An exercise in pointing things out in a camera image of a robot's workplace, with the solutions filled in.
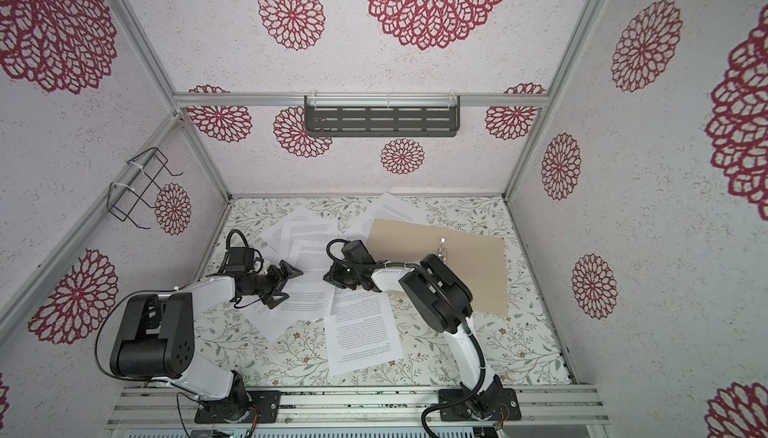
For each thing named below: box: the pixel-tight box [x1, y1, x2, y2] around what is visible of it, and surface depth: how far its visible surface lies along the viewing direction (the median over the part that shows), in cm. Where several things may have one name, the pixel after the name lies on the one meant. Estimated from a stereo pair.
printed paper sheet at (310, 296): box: [270, 240, 337, 331], surface depth 94 cm
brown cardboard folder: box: [366, 218, 508, 317], surface depth 111 cm
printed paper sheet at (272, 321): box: [240, 294, 319, 342], surface depth 91 cm
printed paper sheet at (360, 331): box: [324, 288, 404, 377], surface depth 87 cm
